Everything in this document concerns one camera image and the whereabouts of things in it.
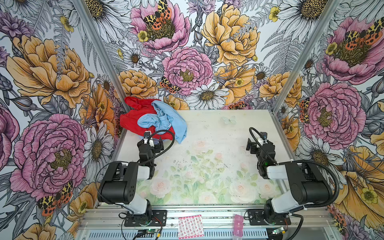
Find right green circuit board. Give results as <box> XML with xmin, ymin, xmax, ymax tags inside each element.
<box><xmin>271</xmin><ymin>227</ymin><xmax>286</xmax><ymax>235</ymax></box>

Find pink patterned white card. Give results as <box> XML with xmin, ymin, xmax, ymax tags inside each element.
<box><xmin>178</xmin><ymin>215</ymin><xmax>205</xmax><ymax>240</ymax></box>

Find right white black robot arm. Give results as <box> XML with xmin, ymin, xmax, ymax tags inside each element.
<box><xmin>246</xmin><ymin>127</ymin><xmax>340</xmax><ymax>226</ymax></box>

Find aluminium corner post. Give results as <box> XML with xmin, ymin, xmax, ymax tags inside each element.
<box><xmin>271</xmin><ymin>0</ymin><xmax>341</xmax><ymax>115</ymax></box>
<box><xmin>74</xmin><ymin>1</ymin><xmax>131</xmax><ymax>113</ymax></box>

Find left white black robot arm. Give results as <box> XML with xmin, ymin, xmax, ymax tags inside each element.
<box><xmin>98</xmin><ymin>131</ymin><xmax>164</xmax><ymax>227</ymax></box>

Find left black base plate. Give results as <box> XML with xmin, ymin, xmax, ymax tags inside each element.
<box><xmin>123</xmin><ymin>210</ymin><xmax>168</xmax><ymax>227</ymax></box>

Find left aluminium corner post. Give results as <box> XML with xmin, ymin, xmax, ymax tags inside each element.
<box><xmin>74</xmin><ymin>1</ymin><xmax>131</xmax><ymax>113</ymax></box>

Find aluminium front rail frame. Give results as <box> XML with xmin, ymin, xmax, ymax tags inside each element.
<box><xmin>76</xmin><ymin>205</ymin><xmax>342</xmax><ymax>240</ymax></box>

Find left green circuit board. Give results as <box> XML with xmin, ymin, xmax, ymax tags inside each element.
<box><xmin>136</xmin><ymin>229</ymin><xmax>162</xmax><ymax>238</ymax></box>

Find right aluminium corner post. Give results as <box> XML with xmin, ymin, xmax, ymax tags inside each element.
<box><xmin>271</xmin><ymin>0</ymin><xmax>341</xmax><ymax>115</ymax></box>

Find red cloth garment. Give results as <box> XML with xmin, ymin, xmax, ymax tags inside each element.
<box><xmin>120</xmin><ymin>97</ymin><xmax>167</xmax><ymax>137</ymax></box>

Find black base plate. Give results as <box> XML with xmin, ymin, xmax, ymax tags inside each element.
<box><xmin>245</xmin><ymin>209</ymin><xmax>291</xmax><ymax>226</ymax></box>
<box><xmin>123</xmin><ymin>210</ymin><xmax>168</xmax><ymax>227</ymax></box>

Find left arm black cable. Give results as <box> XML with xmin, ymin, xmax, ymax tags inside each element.
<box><xmin>95</xmin><ymin>129</ymin><xmax>176</xmax><ymax>208</ymax></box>

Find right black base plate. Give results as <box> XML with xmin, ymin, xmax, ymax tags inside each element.
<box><xmin>245</xmin><ymin>209</ymin><xmax>291</xmax><ymax>226</ymax></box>

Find green circuit board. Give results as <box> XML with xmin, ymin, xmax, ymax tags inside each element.
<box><xmin>136</xmin><ymin>229</ymin><xmax>162</xmax><ymax>238</ymax></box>
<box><xmin>271</xmin><ymin>227</ymin><xmax>286</xmax><ymax>235</ymax></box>

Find light blue knit shorts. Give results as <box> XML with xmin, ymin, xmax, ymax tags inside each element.
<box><xmin>138</xmin><ymin>100</ymin><xmax>187</xmax><ymax>144</ymax></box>

